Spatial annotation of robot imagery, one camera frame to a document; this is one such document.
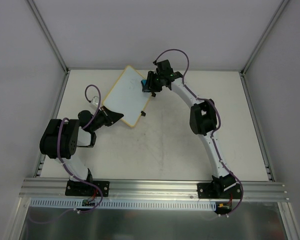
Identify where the blue bone shaped eraser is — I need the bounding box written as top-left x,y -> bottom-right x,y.
141,79 -> 147,87

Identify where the yellow framed whiteboard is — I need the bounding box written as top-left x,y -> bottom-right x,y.
102,65 -> 152,128

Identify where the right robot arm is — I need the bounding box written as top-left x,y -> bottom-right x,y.
141,60 -> 243,199

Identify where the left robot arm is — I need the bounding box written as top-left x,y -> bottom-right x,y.
39,106 -> 124,195

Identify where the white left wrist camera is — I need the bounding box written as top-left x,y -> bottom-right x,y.
90,95 -> 100,108

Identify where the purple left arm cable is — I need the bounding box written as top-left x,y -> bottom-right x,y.
57,84 -> 103,215

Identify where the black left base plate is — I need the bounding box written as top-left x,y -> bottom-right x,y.
64,180 -> 110,197

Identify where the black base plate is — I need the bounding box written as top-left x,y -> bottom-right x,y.
196,182 -> 242,200
64,180 -> 110,197

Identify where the aluminium front rail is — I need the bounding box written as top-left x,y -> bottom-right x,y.
18,177 -> 290,203

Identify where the white slotted cable duct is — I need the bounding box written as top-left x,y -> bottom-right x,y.
29,198 -> 217,212

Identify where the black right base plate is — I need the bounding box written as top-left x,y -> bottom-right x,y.
196,182 -> 242,200

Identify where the left aluminium frame post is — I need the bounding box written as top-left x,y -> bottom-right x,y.
25,0 -> 69,73

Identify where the aluminium frame post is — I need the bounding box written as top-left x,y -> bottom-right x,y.
240,0 -> 291,76
25,0 -> 69,73

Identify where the right aluminium frame post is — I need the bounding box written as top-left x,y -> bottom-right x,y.
240,0 -> 291,76

